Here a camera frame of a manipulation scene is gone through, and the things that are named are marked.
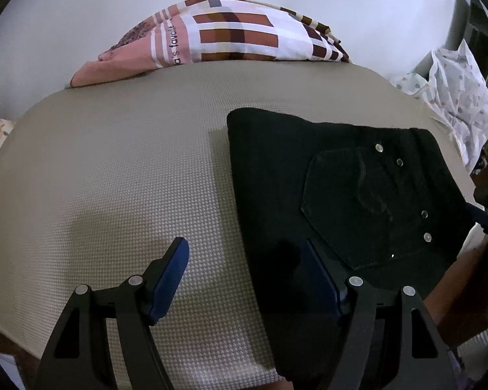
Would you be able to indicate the checked brown white pillow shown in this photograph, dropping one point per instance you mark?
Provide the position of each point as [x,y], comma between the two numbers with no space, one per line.
[236,32]

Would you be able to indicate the white patterned cloth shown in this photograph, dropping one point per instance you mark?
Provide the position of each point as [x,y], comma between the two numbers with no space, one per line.
[463,101]

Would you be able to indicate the black pants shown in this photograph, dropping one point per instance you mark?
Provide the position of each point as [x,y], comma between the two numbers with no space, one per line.
[268,170]

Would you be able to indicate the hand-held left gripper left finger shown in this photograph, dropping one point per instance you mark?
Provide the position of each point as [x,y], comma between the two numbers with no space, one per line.
[168,280]

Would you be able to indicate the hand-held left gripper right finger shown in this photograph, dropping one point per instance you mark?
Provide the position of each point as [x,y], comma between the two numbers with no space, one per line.
[325,280]

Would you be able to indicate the dark wooden furniture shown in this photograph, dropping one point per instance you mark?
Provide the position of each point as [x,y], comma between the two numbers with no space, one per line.
[482,36]

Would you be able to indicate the beige textured mattress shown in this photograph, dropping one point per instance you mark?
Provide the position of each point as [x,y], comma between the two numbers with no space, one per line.
[105,170]

